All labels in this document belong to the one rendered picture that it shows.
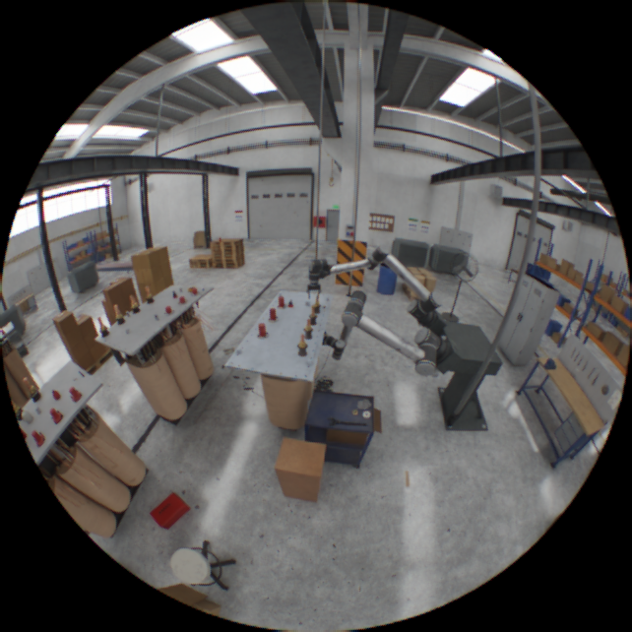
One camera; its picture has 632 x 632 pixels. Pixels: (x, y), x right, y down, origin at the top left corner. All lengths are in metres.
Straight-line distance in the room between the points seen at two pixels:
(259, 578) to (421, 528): 1.73
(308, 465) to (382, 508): 1.24
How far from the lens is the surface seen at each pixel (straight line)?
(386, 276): 6.87
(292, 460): 1.88
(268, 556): 2.66
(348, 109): 7.60
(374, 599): 2.77
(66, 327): 5.32
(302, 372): 1.84
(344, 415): 2.18
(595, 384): 4.85
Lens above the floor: 2.64
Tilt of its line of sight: 29 degrees down
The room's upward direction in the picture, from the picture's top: 2 degrees clockwise
